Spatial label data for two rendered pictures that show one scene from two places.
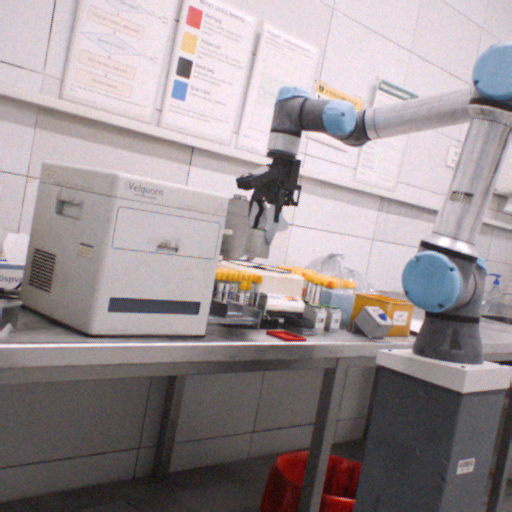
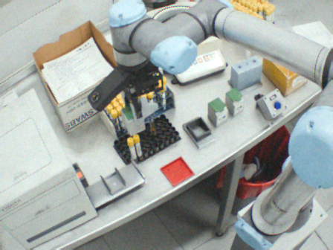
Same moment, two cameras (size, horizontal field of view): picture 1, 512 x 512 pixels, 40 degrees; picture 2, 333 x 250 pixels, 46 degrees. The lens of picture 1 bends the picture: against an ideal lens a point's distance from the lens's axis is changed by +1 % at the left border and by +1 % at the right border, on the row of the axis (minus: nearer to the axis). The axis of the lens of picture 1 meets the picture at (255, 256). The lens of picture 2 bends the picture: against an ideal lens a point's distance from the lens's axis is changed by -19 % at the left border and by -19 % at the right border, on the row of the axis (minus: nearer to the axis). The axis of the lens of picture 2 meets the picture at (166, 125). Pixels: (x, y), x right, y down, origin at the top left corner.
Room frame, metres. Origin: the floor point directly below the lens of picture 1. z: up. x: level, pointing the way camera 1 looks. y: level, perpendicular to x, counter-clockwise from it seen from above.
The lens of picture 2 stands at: (1.03, -0.28, 2.00)
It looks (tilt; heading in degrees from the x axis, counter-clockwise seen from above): 56 degrees down; 18
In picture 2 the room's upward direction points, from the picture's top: 5 degrees counter-clockwise
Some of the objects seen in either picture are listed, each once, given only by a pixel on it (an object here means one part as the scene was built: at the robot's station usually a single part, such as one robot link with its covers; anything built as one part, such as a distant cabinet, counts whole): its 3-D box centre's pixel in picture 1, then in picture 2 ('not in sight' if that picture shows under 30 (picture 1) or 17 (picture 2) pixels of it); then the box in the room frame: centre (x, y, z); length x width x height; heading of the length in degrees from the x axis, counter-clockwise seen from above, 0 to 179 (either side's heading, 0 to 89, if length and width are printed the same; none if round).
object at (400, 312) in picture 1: (381, 314); (286, 68); (2.04, -0.39, 0.93); 0.13 x 0.13 x 0.10; 45
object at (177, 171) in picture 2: (286, 336); (177, 171); (1.62, -0.11, 0.88); 0.07 x 0.07 x 0.01; 46
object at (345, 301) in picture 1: (335, 308); (246, 74); (1.97, -0.25, 0.92); 0.10 x 0.07 x 0.10; 131
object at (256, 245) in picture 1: (258, 243); (132, 118); (1.63, 0.00, 1.08); 0.05 x 0.04 x 0.06; 42
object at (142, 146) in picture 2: (247, 302); (144, 132); (1.69, 0.00, 0.93); 0.17 x 0.09 x 0.11; 136
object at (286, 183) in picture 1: (279, 180); (137, 71); (1.65, -0.02, 1.23); 0.09 x 0.08 x 0.12; 132
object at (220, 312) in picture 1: (218, 312); (107, 187); (1.51, 0.06, 0.92); 0.21 x 0.07 x 0.05; 136
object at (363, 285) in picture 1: (356, 287); not in sight; (2.67, -0.40, 0.94); 0.20 x 0.17 x 0.14; 111
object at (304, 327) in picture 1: (297, 324); (198, 130); (1.75, -0.14, 0.89); 0.09 x 0.05 x 0.04; 44
